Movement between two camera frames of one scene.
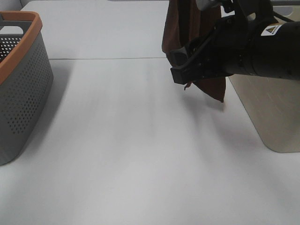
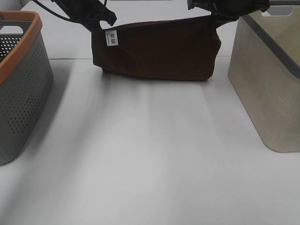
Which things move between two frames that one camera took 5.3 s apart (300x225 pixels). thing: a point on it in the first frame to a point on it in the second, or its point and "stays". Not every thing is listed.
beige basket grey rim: x=273 y=104 stays
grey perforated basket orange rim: x=26 y=79 stays
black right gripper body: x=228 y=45 to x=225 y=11
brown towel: x=186 y=22 to x=186 y=48
